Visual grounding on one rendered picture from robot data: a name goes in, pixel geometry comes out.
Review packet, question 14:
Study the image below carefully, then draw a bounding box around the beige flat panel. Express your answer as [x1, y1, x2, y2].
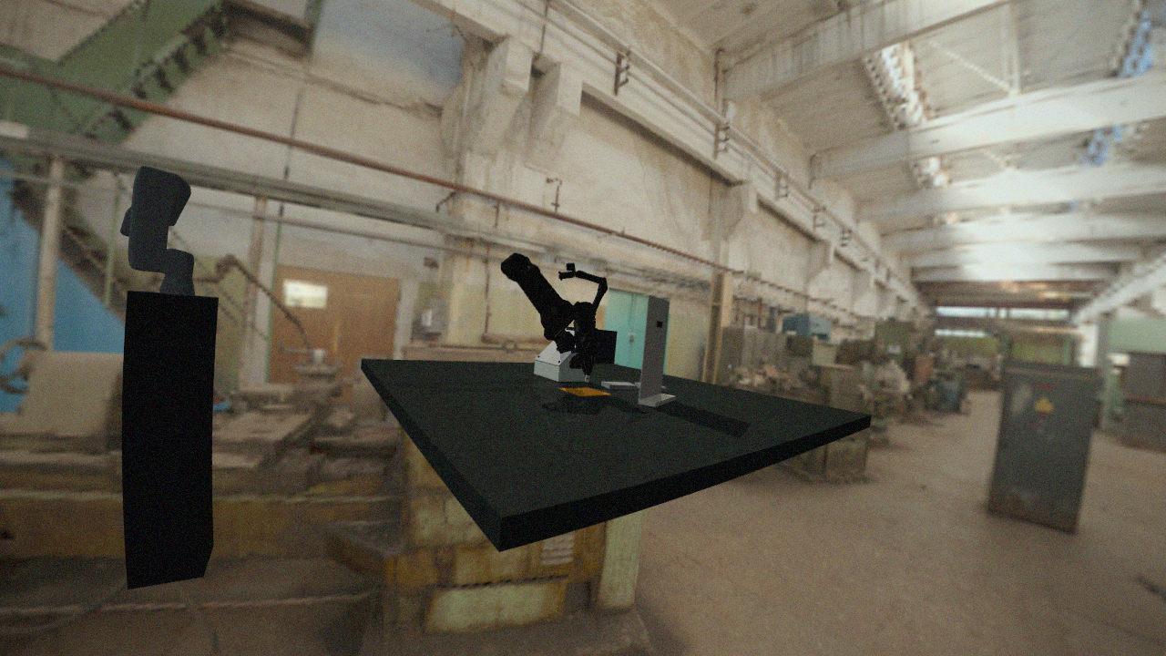
[638, 295, 676, 407]

